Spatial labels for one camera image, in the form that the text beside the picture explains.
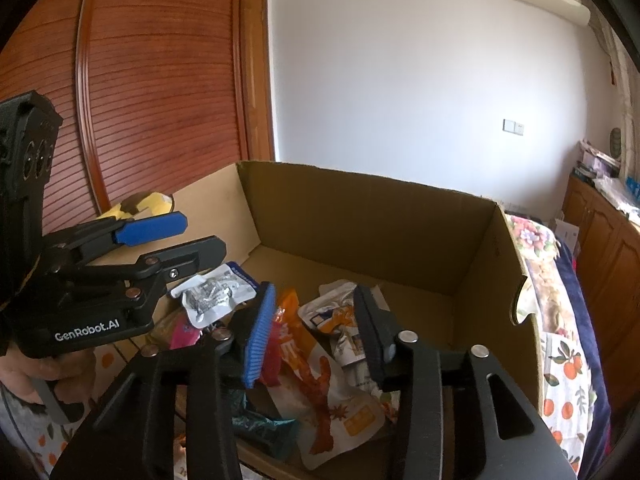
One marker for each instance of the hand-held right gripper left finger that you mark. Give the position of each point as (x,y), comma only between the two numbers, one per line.
(260,335)

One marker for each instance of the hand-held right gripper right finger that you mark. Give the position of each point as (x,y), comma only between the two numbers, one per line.
(372,340)

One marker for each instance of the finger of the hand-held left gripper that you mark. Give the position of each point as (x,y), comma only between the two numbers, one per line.
(150,227)
(200,252)

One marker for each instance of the silver and blue snack packet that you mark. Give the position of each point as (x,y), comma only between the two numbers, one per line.
(210,295)

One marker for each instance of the white snack packet orange label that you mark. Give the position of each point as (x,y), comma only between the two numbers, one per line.
(325,320)

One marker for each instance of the pink snack packet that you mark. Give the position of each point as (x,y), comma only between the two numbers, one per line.
(182,335)

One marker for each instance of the orange and white snack packet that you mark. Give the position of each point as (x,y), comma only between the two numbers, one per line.
(320,400)

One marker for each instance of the teal snack packet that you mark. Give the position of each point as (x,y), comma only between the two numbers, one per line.
(265,430)

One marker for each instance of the large cardboard box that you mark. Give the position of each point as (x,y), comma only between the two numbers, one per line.
(375,220)

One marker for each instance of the person's left hand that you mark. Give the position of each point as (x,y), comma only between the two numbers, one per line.
(77,370)

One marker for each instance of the yellow plush toy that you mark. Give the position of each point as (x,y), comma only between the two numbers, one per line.
(145,202)

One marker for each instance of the slatted wooden wardrobe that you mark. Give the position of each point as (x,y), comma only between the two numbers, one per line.
(150,85)

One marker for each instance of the wooden door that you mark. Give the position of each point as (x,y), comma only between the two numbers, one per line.
(257,85)

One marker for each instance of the floral bedsheet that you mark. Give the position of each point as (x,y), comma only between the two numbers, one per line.
(537,245)

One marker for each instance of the orange fruit print cloth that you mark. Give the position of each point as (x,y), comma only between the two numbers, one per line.
(565,385)

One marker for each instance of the fruit pattern tablecloth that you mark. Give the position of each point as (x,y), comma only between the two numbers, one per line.
(587,340)

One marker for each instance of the white paper bag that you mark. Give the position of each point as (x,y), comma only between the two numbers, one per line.
(567,235)

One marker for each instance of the long wooden cabinet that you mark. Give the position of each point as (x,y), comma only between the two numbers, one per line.
(605,260)

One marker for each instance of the stack of boxes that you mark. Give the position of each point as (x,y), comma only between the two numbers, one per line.
(595,162)

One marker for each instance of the white plastic bag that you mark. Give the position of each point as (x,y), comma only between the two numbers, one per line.
(620,197)

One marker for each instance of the blue packets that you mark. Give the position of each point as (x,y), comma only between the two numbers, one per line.
(634,185)

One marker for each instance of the small round mirror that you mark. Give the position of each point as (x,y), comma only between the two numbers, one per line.
(616,142)

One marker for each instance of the cream checked curtain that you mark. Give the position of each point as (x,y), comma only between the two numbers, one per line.
(625,85)

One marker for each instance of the red hanging tassel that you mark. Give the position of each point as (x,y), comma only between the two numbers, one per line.
(612,72)

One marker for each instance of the white wall switch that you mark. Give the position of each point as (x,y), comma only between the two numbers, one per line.
(513,126)

